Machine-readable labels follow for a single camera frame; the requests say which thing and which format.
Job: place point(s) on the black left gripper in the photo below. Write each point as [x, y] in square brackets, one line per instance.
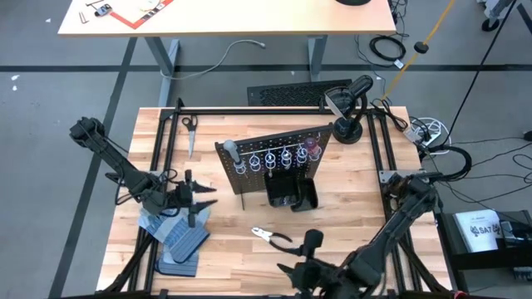
[186, 197]

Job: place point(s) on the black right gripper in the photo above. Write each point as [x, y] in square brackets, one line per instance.
[316, 278]

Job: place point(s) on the black metal peg board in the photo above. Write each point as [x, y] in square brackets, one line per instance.
[249, 182]

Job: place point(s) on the red translucent object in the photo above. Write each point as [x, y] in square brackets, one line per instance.
[311, 145]

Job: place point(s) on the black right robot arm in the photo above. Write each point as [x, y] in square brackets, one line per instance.
[399, 224]

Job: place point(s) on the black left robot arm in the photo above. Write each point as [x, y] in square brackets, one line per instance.
[120, 166]

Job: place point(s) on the grey blue work glove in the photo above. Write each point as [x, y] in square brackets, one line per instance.
[176, 268]
[183, 241]

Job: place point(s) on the wide black pegboard bin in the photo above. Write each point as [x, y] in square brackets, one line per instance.
[307, 197]

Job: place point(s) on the tapered black pegboard bin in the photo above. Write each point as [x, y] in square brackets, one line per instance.
[282, 189]

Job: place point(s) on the black keyboard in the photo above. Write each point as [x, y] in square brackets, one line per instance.
[291, 93]

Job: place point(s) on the black gooseneck desk lamp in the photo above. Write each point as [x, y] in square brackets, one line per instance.
[347, 104]

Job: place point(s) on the light wood table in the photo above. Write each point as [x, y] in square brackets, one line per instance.
[249, 18]

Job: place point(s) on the white power strip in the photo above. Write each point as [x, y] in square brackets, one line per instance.
[417, 135]

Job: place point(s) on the black equipment case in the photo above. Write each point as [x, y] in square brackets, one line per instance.
[478, 259]

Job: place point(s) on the white booklet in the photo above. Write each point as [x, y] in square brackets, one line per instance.
[476, 230]

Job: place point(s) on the red bordered white mat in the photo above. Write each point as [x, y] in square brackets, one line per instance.
[137, 10]

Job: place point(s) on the small grey device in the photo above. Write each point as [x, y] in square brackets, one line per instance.
[102, 10]

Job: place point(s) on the metal hex key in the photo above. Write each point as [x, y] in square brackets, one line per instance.
[93, 2]
[83, 18]

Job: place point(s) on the thin black pole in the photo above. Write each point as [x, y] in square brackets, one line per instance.
[484, 64]

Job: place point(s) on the wheeled equipment cart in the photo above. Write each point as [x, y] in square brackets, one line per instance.
[492, 23]

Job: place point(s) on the grey metal clamp bracket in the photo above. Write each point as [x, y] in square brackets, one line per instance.
[113, 177]
[388, 176]

